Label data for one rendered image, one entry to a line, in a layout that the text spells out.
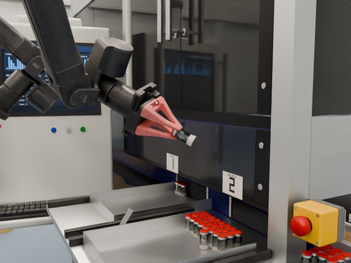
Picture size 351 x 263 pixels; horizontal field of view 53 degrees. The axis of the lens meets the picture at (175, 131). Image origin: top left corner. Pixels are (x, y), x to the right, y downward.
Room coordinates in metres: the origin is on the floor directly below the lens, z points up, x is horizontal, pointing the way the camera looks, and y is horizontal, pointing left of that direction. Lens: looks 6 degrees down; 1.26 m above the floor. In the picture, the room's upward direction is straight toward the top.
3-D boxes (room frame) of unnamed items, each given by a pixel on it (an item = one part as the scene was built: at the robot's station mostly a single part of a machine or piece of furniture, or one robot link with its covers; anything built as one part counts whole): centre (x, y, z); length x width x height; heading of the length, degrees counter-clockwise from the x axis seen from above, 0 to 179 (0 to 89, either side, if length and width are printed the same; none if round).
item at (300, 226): (0.69, -0.26, 0.99); 0.04 x 0.04 x 0.04; 29
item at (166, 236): (0.82, 0.02, 0.90); 0.34 x 0.26 x 0.04; 118
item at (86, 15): (2.29, 0.59, 1.50); 0.48 x 0.01 x 0.59; 29
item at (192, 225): (0.87, -0.07, 0.90); 0.18 x 0.02 x 0.05; 28
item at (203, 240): (0.83, -0.07, 0.90); 0.02 x 0.02 x 0.05
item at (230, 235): (0.88, -0.09, 0.90); 0.18 x 0.02 x 0.05; 28
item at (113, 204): (1.17, 0.09, 0.90); 0.34 x 0.26 x 0.04; 119
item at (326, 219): (0.71, -0.30, 0.99); 0.08 x 0.07 x 0.07; 119
